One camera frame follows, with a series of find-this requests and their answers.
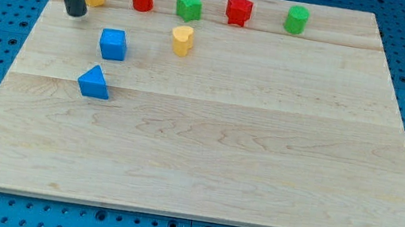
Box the green star block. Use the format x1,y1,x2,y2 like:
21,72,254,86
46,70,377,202
176,0,203,22

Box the yellow heart block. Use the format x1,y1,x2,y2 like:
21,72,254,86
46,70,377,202
172,25,195,57

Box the blue triangle block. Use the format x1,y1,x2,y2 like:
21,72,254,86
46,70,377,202
78,65,109,100

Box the red star block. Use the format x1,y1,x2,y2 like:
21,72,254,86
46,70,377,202
225,0,254,27

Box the blue cube block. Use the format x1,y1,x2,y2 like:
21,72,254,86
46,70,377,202
99,28,127,61

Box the green cylinder block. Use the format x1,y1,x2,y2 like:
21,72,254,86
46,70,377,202
283,5,310,35

